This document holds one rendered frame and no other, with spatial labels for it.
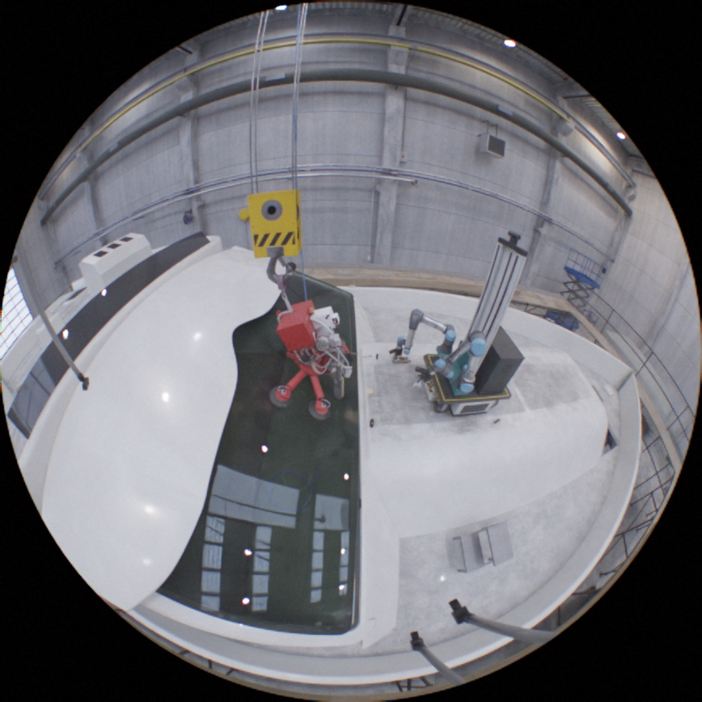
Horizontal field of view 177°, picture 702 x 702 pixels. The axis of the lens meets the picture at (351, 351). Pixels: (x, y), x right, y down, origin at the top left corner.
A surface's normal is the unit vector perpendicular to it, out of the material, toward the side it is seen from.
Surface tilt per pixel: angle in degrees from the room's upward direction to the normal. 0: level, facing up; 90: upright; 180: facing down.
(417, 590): 0
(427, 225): 90
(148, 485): 19
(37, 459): 90
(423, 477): 31
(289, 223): 90
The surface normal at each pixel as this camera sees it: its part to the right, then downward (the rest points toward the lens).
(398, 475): 0.04, -0.36
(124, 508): 0.35, -0.59
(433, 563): 0.04, -0.75
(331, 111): 0.02, 0.66
